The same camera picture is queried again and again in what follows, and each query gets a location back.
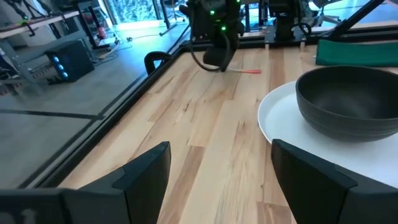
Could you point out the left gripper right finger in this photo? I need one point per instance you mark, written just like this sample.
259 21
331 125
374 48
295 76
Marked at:
311 186

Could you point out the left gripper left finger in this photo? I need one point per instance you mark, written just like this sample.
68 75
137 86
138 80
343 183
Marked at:
136 193

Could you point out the dark grey bowl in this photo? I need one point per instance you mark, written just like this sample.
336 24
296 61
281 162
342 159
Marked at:
342 121

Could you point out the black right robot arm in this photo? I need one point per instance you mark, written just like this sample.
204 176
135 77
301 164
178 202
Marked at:
214 18

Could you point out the black table clamp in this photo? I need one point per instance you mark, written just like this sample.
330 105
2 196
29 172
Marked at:
152 57

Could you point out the white round plate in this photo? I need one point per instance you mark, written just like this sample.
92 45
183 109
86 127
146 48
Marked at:
286 124

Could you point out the grey office chair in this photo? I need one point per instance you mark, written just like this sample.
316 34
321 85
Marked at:
325 14

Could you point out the green folded cloth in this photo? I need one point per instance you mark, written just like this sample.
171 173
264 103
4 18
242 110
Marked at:
357 54

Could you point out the computer tower with lights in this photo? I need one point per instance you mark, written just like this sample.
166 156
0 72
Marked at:
71 60

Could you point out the grey workbench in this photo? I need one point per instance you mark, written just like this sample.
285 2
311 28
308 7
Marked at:
18 53

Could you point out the black diagonal frame strut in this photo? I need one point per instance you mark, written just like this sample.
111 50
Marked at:
354 18

